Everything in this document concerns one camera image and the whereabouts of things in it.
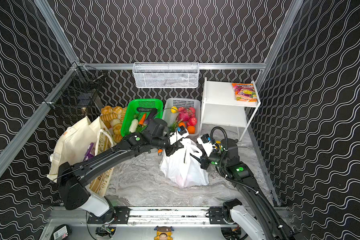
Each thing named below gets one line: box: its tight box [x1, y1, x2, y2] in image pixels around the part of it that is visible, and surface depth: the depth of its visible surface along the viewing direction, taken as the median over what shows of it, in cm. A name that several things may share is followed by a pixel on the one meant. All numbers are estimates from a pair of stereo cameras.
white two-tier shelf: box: [200, 77, 261, 142], surface depth 87 cm
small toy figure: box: [154, 225, 175, 240], surface depth 70 cm
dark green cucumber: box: [137, 107, 152, 112], surface depth 119 cm
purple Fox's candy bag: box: [83, 142, 95, 161], surface depth 85 cm
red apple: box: [189, 116, 197, 126], surface depth 105 cm
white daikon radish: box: [129, 118, 139, 133], surface depth 108 cm
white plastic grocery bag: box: [159, 138, 210, 188], surface depth 78 cm
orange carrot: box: [138, 113, 147, 125], surface depth 112 cm
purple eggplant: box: [143, 108, 158, 126], surface depth 118 cm
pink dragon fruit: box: [178, 107, 196, 122], surface depth 106 cm
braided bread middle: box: [100, 105, 128, 143], surface depth 116 cm
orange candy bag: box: [231, 83, 258, 103], surface depth 81 cm
